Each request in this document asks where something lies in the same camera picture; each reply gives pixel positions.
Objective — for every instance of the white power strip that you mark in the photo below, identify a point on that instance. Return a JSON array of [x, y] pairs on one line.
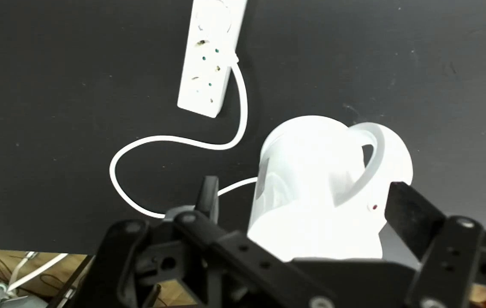
[[211, 53]]

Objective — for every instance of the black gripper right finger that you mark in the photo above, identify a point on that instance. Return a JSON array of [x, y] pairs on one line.
[[411, 215]]

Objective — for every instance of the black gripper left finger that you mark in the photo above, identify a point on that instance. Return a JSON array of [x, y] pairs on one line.
[[226, 245]]

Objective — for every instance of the white mug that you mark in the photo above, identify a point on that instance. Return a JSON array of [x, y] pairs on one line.
[[312, 181]]

